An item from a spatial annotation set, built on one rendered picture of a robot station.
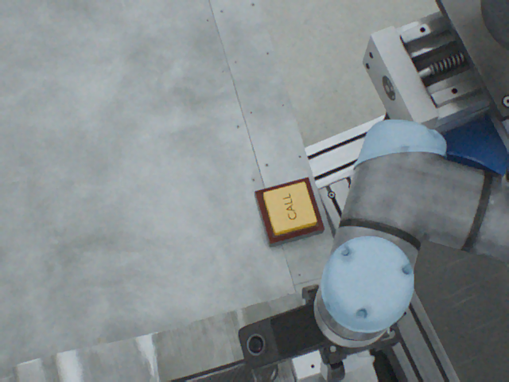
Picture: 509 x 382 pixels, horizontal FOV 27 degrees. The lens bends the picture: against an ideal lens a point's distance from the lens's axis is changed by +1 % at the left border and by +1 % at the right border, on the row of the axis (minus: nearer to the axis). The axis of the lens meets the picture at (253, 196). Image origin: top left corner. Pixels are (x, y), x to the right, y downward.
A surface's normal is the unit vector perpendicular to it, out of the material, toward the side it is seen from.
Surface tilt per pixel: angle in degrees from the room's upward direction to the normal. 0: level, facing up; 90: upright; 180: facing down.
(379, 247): 1
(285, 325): 30
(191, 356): 3
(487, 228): 36
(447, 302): 0
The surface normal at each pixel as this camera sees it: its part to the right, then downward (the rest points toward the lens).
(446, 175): 0.13, -0.61
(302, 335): -0.47, -0.13
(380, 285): 0.02, -0.27
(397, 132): -0.25, -0.39
